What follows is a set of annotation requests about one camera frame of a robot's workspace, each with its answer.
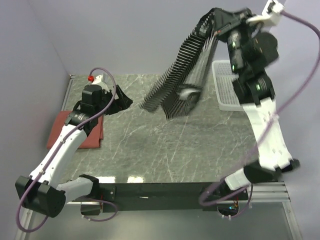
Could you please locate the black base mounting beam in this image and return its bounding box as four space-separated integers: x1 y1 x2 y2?
69 180 250 217

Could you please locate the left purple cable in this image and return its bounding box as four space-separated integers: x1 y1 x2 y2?
15 66 119 233

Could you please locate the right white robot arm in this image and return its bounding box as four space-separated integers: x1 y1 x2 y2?
219 26 300 200

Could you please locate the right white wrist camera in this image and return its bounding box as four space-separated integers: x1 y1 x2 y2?
246 0 285 27

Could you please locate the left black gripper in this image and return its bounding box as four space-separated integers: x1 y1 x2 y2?
95 84 133 117

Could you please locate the rust red tank top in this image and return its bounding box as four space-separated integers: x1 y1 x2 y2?
46 111 104 150

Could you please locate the white plastic laundry basket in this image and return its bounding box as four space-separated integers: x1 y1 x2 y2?
211 60 243 112

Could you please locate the striped multicolour tank top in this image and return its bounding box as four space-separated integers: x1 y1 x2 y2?
138 7 253 120

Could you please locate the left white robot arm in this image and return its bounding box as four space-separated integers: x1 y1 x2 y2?
15 83 133 218

